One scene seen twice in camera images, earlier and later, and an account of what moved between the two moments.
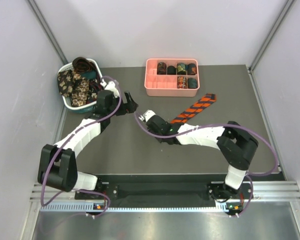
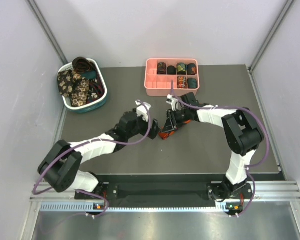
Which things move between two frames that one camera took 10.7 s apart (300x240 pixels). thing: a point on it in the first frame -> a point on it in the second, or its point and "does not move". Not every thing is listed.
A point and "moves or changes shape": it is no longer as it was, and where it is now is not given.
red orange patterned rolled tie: x=182 y=82 does not move
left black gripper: x=129 y=107 -> x=154 y=129
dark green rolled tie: x=192 y=83 does not move
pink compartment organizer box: x=166 y=85 does not move
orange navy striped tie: x=206 y=101 moves or changes shape
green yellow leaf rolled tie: x=181 y=68 does not move
